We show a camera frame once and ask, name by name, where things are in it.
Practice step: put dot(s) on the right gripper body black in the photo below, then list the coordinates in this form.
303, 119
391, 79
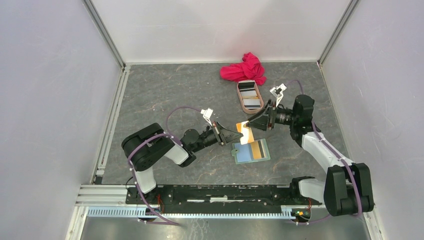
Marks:
282, 116

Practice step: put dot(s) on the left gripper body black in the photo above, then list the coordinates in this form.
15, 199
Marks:
210, 137

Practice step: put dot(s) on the gold VIP credit card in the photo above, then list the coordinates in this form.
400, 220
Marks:
247, 133

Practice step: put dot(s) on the green card holder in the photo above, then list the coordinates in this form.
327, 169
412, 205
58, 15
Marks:
242, 154

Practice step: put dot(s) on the yellow credit card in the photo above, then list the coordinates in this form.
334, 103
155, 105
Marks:
259, 150

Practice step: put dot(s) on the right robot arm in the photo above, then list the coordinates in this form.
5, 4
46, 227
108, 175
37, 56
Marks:
347, 188

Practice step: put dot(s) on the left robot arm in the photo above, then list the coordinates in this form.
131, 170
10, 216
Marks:
147, 146

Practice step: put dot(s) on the printed card in tray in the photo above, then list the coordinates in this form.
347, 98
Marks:
251, 94

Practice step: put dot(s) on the pink oval tray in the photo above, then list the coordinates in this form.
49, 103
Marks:
250, 112

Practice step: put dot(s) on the red cloth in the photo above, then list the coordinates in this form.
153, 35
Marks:
250, 68

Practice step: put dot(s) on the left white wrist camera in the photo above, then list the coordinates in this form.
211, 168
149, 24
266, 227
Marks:
206, 114

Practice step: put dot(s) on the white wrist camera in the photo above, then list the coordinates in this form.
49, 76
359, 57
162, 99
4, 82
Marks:
206, 114
278, 93

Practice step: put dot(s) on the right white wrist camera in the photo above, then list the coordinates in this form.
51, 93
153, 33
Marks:
278, 93

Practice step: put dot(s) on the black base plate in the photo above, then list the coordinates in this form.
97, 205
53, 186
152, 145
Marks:
219, 199

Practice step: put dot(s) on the white slotted cable duct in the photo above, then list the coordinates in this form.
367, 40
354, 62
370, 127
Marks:
143, 212

